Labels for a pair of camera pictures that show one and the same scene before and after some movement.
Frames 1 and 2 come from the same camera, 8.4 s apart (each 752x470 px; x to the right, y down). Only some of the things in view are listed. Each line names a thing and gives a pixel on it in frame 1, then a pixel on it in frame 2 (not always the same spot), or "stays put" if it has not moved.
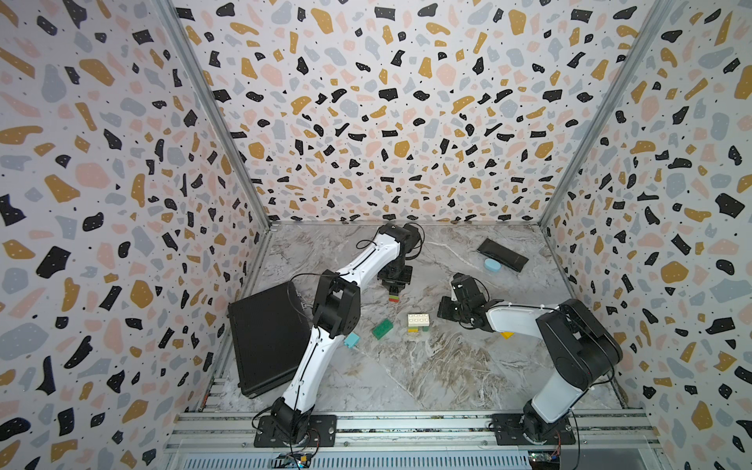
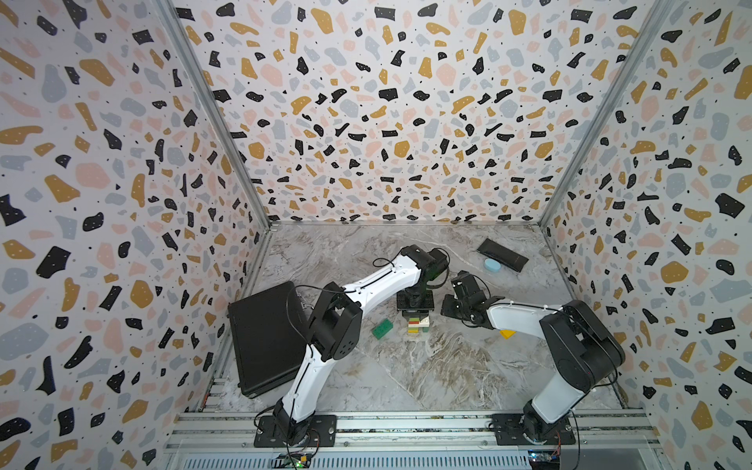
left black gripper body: x=398 y=275 → x=419 y=300
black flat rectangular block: x=504 y=255 stays put
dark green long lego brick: x=382 y=328 stays put
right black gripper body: x=449 y=310 stays put
